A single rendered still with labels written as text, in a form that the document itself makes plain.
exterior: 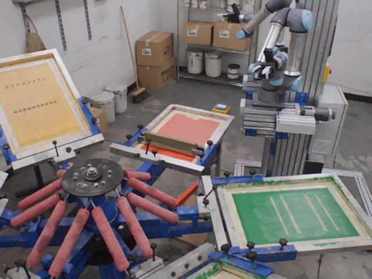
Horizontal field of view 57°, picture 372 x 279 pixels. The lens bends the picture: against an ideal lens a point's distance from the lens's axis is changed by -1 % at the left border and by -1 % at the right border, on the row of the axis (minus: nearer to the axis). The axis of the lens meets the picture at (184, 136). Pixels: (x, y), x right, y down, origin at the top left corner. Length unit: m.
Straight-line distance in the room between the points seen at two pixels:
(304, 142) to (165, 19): 4.07
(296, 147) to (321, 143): 0.20
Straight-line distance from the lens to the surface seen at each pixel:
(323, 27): 2.61
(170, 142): 2.46
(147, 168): 2.20
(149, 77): 5.80
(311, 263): 3.16
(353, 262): 3.30
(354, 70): 5.87
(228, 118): 2.89
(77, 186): 1.71
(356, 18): 5.67
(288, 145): 2.97
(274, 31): 2.34
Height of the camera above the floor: 2.35
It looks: 32 degrees down
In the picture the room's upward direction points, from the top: straight up
